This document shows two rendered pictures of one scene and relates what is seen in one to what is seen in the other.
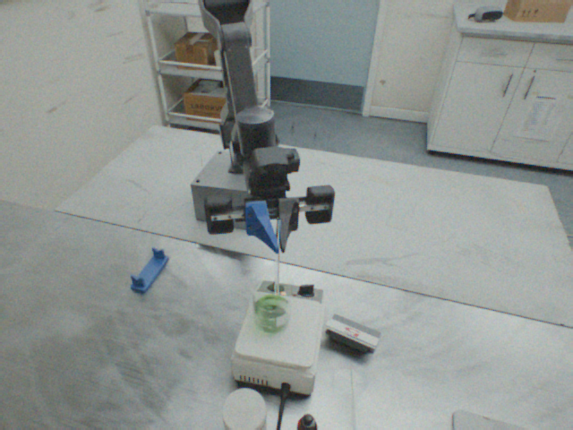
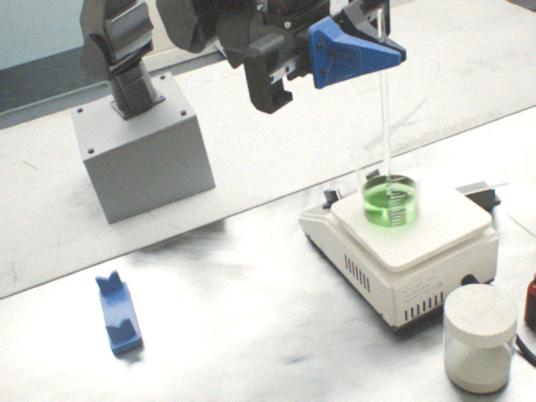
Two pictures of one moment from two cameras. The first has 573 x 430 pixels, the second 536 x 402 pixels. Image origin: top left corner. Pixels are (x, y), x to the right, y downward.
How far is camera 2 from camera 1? 0.37 m
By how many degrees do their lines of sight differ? 24
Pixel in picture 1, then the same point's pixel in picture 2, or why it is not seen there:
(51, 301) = not seen: outside the picture
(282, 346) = (438, 225)
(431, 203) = not seen: hidden behind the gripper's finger
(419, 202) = not seen: hidden behind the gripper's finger
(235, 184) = (155, 123)
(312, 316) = (430, 181)
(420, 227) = (399, 77)
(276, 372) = (454, 263)
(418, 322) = (505, 150)
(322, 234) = (301, 141)
